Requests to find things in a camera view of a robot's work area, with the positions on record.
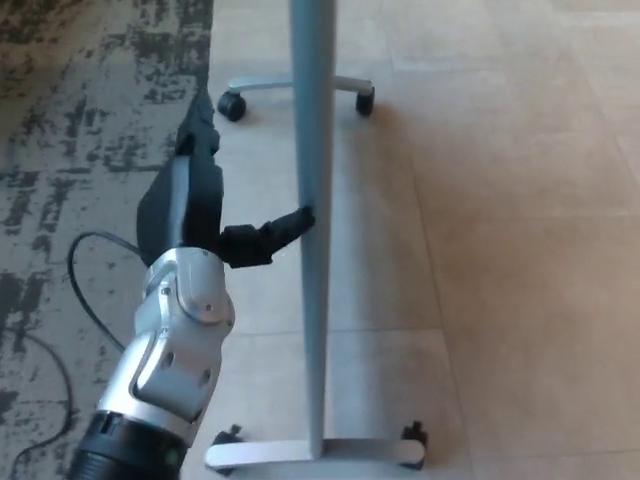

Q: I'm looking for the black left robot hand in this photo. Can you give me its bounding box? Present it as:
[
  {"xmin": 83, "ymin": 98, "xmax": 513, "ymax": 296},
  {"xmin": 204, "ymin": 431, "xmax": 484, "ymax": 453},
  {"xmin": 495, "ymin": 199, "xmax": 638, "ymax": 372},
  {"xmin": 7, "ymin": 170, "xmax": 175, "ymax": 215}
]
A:
[{"xmin": 135, "ymin": 87, "xmax": 316, "ymax": 269}]

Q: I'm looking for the grey framed mobile whiteboard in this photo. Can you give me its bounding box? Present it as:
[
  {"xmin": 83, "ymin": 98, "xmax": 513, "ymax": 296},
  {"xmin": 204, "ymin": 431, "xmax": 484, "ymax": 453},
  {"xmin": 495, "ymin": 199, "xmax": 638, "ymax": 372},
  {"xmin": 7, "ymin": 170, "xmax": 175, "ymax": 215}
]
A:
[{"xmin": 288, "ymin": 0, "xmax": 338, "ymax": 460}]

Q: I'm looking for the silver whiteboard base foot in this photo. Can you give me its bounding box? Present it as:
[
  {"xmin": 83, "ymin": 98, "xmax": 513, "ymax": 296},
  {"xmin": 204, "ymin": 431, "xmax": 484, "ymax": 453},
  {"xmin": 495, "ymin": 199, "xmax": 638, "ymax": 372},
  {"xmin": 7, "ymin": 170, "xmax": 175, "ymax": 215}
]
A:
[
  {"xmin": 227, "ymin": 73, "xmax": 376, "ymax": 100},
  {"xmin": 205, "ymin": 437, "xmax": 424, "ymax": 470}
]

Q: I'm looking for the black floor cable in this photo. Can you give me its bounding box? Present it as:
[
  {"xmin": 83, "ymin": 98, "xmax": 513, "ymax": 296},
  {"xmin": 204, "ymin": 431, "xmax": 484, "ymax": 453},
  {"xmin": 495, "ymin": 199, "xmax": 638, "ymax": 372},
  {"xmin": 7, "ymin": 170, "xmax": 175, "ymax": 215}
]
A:
[{"xmin": 0, "ymin": 328, "xmax": 82, "ymax": 469}]

